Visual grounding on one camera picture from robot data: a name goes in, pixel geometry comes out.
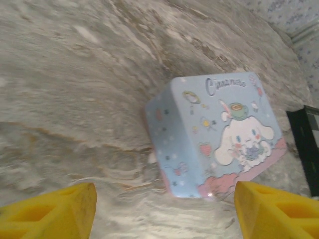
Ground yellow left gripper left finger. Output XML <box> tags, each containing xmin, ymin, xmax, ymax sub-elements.
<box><xmin>0</xmin><ymin>182</ymin><xmax>98</xmax><ymax>239</ymax></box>

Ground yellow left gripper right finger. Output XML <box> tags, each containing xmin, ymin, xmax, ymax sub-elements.
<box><xmin>235</xmin><ymin>181</ymin><xmax>319</xmax><ymax>239</ymax></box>

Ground light blue cartoon tin box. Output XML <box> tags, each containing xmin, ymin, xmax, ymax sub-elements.
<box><xmin>144</xmin><ymin>71</ymin><xmax>289</xmax><ymax>200</ymax></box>

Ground black white folding chessboard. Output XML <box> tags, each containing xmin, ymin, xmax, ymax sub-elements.
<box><xmin>286</xmin><ymin>104</ymin><xmax>319</xmax><ymax>198</ymax></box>

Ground aluminium right side frame rail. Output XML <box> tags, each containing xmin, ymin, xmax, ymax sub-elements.
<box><xmin>290</xmin><ymin>21</ymin><xmax>319</xmax><ymax>49</ymax></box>

